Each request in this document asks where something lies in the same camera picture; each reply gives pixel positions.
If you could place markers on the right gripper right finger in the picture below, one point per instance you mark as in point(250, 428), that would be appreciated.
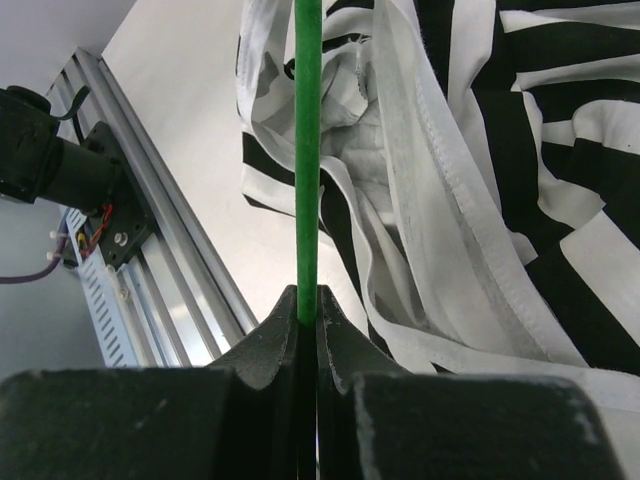
point(377, 420)

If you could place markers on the black white striped tank top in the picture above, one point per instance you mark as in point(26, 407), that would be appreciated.
point(479, 176)

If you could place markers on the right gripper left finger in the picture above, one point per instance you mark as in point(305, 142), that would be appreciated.
point(233, 419)

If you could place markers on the aluminium mounting rail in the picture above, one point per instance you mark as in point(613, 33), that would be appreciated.
point(184, 309)

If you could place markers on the slotted grey cable duct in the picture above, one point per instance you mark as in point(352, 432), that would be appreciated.
point(104, 297)

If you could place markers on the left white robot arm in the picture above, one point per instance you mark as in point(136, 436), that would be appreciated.
point(37, 163)

